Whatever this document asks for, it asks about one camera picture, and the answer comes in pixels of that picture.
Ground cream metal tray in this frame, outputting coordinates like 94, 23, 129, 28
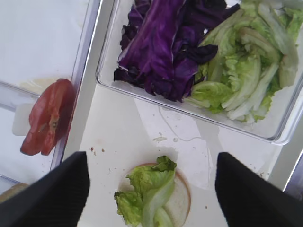
64, 0, 303, 227

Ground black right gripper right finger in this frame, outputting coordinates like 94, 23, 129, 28
215, 152, 303, 227

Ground bun bottom on tray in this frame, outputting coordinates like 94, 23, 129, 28
118, 163, 191, 227

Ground clear plastic salad box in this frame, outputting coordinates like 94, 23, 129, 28
96, 0, 303, 145

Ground white block by tomato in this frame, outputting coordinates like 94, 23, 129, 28
12, 103, 34, 136

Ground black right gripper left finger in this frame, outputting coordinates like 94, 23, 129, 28
0, 152, 90, 227

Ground purple cabbage shreds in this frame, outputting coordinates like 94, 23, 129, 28
114, 0, 240, 101

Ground front tomato slice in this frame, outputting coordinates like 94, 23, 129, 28
20, 79, 75, 156

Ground upright bun half left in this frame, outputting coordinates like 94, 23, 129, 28
0, 183, 29, 203

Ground green lettuce pile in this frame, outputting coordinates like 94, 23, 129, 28
186, 0, 303, 122

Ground left upper clear rail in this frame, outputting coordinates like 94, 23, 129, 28
0, 81, 39, 112

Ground green lettuce leaf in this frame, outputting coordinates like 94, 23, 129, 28
114, 156, 177, 227

